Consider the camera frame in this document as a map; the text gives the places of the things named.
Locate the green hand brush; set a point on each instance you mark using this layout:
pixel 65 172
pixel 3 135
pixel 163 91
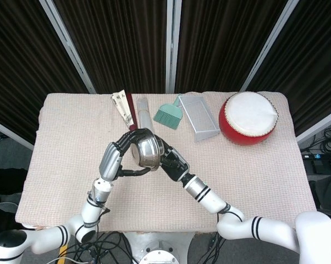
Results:
pixel 168 115

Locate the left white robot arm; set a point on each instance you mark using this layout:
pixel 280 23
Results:
pixel 92 211

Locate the white and maroon packet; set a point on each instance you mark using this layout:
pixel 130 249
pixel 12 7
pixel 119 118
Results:
pixel 131 110

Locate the red drum with white skin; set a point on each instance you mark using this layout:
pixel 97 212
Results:
pixel 248 115

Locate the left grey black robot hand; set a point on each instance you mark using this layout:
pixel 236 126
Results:
pixel 109 162

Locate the black power strip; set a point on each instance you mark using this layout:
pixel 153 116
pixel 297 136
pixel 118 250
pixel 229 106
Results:
pixel 319 156

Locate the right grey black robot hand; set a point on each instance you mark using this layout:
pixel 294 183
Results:
pixel 176 167

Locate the beige waffle tablecloth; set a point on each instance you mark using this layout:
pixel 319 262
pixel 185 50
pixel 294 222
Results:
pixel 72 137

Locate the stainless steel bowl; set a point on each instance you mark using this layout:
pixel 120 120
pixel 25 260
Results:
pixel 143 152
pixel 160 147

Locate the aluminium partition post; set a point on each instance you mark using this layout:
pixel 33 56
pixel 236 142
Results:
pixel 8 132
pixel 173 46
pixel 69 46
pixel 319 123
pixel 267 46

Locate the white robot torso base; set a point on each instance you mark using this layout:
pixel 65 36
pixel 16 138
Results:
pixel 157 247

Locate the grey cylindrical tube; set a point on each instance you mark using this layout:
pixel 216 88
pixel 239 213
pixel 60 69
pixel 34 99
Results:
pixel 144 115

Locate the dark partition panel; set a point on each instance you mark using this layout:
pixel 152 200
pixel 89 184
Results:
pixel 25 68
pixel 314 68
pixel 113 41
pixel 226 41

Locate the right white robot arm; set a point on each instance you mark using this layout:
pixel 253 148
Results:
pixel 215 202

